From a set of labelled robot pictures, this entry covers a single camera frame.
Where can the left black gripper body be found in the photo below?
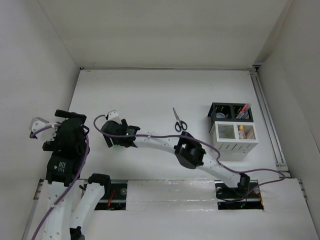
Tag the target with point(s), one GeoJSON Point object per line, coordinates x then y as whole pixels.
{"type": "Point", "coordinates": [55, 143]}

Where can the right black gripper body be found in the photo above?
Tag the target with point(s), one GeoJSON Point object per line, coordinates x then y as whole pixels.
{"type": "Point", "coordinates": [116, 141]}

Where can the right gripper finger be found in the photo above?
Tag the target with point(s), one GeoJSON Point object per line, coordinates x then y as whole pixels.
{"type": "Point", "coordinates": [124, 124]}
{"type": "Point", "coordinates": [108, 141]}

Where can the black handled scissors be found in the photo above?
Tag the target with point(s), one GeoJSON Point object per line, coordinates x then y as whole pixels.
{"type": "Point", "coordinates": [179, 125]}

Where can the paper clip jar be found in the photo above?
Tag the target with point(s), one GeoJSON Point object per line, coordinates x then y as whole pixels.
{"type": "Point", "coordinates": [220, 115]}

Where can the orange pen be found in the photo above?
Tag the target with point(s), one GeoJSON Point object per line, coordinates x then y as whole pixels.
{"type": "Point", "coordinates": [245, 109]}

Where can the red pen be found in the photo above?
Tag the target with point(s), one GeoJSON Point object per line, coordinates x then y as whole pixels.
{"type": "Point", "coordinates": [242, 111]}

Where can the blue pen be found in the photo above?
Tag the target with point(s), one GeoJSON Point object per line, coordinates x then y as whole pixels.
{"type": "Point", "coordinates": [241, 113]}

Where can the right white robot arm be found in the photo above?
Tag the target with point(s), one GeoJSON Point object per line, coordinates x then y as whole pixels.
{"type": "Point", "coordinates": [188, 151]}

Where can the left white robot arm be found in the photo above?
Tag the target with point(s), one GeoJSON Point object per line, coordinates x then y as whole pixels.
{"type": "Point", "coordinates": [61, 222]}

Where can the black organizer box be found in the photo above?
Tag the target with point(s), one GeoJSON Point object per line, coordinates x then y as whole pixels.
{"type": "Point", "coordinates": [230, 109]}

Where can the white organizer box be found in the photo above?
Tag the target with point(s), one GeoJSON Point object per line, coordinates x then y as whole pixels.
{"type": "Point", "coordinates": [225, 136]}

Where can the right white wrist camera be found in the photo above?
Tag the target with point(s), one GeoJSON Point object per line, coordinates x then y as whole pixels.
{"type": "Point", "coordinates": [113, 116]}

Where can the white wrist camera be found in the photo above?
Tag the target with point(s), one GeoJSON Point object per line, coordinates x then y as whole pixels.
{"type": "Point", "coordinates": [113, 116]}
{"type": "Point", "coordinates": [42, 129]}

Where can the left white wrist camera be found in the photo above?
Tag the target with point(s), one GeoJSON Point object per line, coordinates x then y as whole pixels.
{"type": "Point", "coordinates": [42, 129]}

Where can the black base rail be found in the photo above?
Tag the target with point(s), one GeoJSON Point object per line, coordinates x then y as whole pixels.
{"type": "Point", "coordinates": [177, 195]}

